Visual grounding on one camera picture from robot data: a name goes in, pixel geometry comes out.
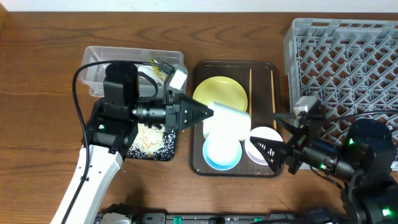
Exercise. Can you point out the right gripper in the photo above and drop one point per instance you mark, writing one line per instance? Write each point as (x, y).
(292, 155)

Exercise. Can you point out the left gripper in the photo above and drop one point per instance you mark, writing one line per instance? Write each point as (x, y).
(171, 112)

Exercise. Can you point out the wooden chopstick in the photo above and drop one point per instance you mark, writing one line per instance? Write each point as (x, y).
(250, 93)
(273, 99)

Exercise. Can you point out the white cup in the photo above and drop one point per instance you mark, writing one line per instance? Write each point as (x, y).
(226, 121)

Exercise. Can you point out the blue bowl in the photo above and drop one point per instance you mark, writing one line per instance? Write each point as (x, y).
(222, 154)

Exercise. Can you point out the pile of rice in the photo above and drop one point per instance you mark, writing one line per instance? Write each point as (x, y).
(149, 140)

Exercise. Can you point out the green yellow snack wrapper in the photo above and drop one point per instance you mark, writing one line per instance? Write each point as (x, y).
(157, 70)

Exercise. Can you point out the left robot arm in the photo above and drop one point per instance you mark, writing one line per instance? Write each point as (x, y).
(111, 130)

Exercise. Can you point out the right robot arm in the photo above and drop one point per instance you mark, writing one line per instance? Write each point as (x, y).
(360, 168)

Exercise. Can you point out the black waste tray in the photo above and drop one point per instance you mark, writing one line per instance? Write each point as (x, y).
(155, 146)

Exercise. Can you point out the grey dishwasher rack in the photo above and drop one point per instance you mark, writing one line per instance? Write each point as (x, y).
(349, 65)

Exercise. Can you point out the pink bowl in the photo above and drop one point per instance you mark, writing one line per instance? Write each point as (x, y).
(260, 132)

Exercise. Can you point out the yellow plate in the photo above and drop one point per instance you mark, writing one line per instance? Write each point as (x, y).
(224, 90)

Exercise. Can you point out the clear plastic bin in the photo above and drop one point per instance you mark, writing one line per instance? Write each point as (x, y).
(94, 76)

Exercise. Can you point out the crumpled white tissue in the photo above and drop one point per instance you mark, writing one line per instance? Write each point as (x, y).
(148, 70)

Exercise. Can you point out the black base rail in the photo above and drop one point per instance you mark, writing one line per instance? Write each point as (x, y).
(122, 213)

